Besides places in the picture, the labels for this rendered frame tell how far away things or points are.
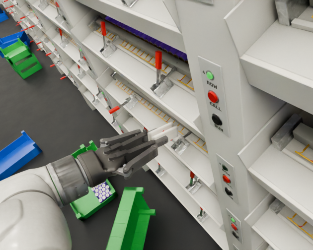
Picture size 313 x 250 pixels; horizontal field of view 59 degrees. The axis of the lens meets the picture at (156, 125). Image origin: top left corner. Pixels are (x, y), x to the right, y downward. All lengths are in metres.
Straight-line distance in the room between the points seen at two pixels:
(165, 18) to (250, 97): 0.16
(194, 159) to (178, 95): 0.20
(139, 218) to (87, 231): 0.25
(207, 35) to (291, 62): 0.09
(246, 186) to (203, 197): 0.39
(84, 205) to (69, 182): 0.86
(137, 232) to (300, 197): 0.93
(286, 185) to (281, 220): 0.19
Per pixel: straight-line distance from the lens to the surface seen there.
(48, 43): 2.22
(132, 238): 1.25
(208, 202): 0.85
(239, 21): 0.28
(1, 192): 0.55
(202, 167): 0.67
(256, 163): 0.44
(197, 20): 0.32
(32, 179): 0.55
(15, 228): 0.41
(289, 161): 0.43
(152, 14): 0.43
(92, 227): 1.36
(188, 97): 0.55
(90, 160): 0.57
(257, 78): 0.31
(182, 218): 1.23
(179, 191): 1.11
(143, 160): 0.59
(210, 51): 0.33
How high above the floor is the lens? 1.09
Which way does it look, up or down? 42 degrees down
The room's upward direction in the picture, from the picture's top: 21 degrees counter-clockwise
